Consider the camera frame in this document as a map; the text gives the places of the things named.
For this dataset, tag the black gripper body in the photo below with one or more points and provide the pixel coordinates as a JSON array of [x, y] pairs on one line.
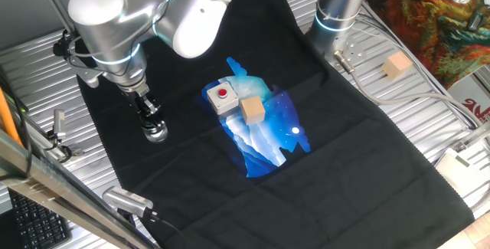
[[137, 99]]

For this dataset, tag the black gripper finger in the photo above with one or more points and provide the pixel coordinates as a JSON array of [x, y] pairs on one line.
[[153, 107], [137, 113]]

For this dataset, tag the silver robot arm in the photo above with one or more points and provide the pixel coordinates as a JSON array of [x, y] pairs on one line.
[[107, 30]]

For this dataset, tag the clear glass jar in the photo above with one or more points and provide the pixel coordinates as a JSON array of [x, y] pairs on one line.
[[157, 136]]

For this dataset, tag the grey box with red button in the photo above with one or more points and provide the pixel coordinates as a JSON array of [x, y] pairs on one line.
[[224, 101]]

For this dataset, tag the wooden cube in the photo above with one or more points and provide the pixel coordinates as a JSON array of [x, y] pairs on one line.
[[396, 65], [252, 111]]

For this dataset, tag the thin metal pole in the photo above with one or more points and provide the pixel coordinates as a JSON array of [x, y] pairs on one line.
[[53, 2]]

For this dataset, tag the orange tube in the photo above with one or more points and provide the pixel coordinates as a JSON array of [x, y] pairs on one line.
[[7, 118]]

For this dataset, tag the black keyboard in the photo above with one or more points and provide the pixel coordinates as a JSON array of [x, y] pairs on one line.
[[38, 226]]

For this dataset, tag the black cloth with blue print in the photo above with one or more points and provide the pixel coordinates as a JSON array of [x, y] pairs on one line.
[[344, 164]]

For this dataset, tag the colourful patterned cloth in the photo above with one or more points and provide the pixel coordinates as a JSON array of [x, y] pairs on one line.
[[421, 30]]

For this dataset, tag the white flat device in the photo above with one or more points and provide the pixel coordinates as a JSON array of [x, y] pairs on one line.
[[459, 172]]

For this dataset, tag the white panel with red logo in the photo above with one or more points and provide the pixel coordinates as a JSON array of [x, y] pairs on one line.
[[474, 105]]

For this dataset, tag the small dark metal object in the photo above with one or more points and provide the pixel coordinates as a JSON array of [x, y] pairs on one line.
[[474, 21]]

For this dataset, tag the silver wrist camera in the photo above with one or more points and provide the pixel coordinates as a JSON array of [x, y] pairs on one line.
[[86, 73]]

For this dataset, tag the aluminium camera bracket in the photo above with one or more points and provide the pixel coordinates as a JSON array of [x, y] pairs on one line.
[[76, 151]]

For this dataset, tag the small silver exterior camera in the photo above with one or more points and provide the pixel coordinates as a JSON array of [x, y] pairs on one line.
[[59, 122]]

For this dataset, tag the silver ribbed exterior camera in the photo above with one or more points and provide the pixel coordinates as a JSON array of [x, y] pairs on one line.
[[126, 200]]

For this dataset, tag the aluminium frame beam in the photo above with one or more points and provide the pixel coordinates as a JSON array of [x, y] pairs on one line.
[[57, 199]]

